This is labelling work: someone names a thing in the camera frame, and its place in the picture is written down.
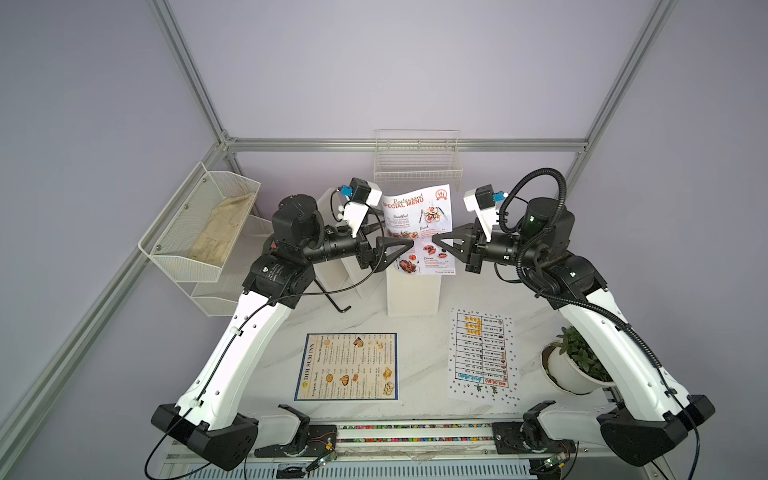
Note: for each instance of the large dim sum menu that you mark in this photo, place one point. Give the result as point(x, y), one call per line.
point(349, 367)

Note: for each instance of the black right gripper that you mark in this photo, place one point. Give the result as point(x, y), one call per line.
point(471, 237)

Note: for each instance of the potted green plant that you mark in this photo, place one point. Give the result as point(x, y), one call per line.
point(573, 366)

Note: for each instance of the black allen key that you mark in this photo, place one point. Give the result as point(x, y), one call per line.
point(329, 297)

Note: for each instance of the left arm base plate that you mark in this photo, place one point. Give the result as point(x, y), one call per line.
point(287, 432)

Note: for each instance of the large white board front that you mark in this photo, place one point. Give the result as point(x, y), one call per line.
point(354, 282)

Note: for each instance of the narrow white rack box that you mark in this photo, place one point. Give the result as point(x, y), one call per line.
point(412, 295)

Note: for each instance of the white wire wall basket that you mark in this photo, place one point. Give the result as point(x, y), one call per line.
point(408, 159)

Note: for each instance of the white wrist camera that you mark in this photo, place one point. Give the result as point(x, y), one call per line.
point(362, 196)
point(482, 201)

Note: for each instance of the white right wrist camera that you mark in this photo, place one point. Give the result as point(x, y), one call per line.
point(482, 201)

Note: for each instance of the upper white mesh shelf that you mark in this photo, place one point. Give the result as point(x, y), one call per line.
point(170, 237)

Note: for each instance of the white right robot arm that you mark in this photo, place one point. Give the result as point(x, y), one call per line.
point(529, 229)

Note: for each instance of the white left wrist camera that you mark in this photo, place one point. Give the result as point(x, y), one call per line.
point(362, 196)

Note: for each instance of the large white board rear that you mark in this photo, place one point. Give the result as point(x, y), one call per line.
point(328, 204)

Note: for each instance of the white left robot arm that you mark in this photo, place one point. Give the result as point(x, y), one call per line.
point(206, 418)

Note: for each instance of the lower white mesh shelf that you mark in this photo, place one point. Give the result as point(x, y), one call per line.
point(219, 299)

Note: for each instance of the white mesh shelf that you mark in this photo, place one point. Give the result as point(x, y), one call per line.
point(170, 237)
point(219, 299)

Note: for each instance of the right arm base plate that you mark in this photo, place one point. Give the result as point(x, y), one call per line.
point(527, 436)

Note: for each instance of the large white board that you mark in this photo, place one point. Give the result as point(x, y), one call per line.
point(328, 204)
point(354, 282)

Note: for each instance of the dotted table price menu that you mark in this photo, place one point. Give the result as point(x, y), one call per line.
point(483, 359)

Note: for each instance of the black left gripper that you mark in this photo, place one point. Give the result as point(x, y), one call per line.
point(388, 243)

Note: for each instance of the small special menu flyer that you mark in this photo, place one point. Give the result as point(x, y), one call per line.
point(418, 216)

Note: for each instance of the aluminium front rail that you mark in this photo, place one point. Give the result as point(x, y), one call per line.
point(420, 439)

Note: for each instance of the beige cloth in shelf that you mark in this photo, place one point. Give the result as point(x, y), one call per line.
point(214, 243)

